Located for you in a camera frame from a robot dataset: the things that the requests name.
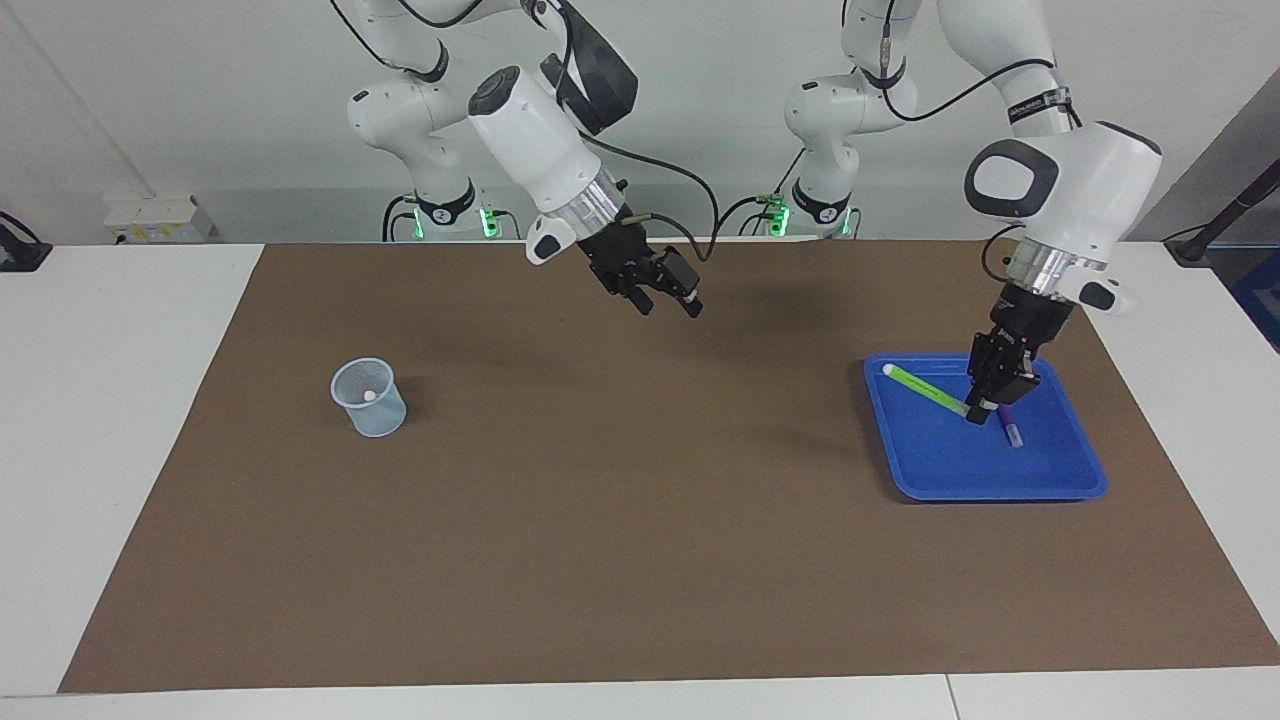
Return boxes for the black left base cables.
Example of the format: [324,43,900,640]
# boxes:
[712,150,806,238]

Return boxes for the black clamp mount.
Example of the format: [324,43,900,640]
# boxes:
[0,211,53,273]

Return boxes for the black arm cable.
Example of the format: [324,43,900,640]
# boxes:
[330,0,721,263]
[840,0,1081,286]

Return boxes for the green highlighter pen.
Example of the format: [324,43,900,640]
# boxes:
[882,363,971,418]

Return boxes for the blue crate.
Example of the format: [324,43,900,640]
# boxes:
[1228,250,1280,353]

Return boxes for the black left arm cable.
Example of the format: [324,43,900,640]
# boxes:
[840,0,1081,286]

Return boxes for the black tripod pole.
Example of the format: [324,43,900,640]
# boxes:
[1163,160,1280,267]

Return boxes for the translucent plastic cup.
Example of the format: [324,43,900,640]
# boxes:
[330,357,408,438]

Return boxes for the blue plastic tray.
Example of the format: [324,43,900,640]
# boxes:
[863,352,1109,502]

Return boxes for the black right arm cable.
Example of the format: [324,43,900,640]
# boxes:
[330,0,721,263]

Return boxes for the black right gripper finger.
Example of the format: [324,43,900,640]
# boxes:
[605,280,656,317]
[658,248,704,319]

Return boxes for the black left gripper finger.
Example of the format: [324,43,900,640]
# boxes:
[966,335,1006,426]
[1000,358,1041,404]

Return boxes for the brown table mat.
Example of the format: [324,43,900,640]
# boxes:
[58,238,1280,694]

